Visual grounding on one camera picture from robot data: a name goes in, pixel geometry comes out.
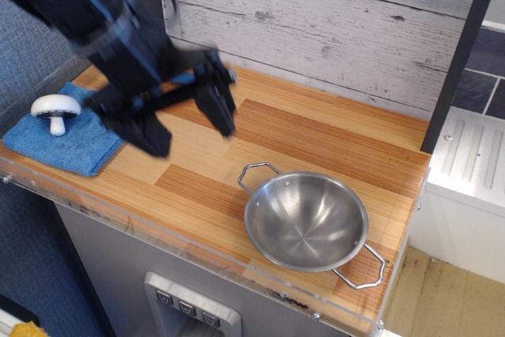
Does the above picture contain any small stainless steel wok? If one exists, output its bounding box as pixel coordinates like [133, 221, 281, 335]
[238, 163, 386, 290]

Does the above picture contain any blue folded microfiber cloth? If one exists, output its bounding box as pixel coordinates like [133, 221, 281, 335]
[3, 83, 123, 177]

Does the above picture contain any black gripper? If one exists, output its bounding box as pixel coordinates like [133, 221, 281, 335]
[80, 24, 236, 157]

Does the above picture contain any silver toy dispenser panel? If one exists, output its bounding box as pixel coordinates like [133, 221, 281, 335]
[144, 271, 242, 336]

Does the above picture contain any white ribbed cabinet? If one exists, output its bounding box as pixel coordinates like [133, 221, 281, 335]
[409, 107, 504, 283]

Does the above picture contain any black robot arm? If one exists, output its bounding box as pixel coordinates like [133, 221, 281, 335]
[10, 0, 236, 157]

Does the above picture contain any yellow object at corner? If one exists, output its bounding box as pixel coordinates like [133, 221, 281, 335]
[9, 322, 49, 337]

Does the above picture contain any dark right frame post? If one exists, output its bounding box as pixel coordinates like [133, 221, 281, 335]
[421, 0, 491, 154]

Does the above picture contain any white toy mushroom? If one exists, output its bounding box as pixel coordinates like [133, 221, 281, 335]
[31, 94, 81, 137]

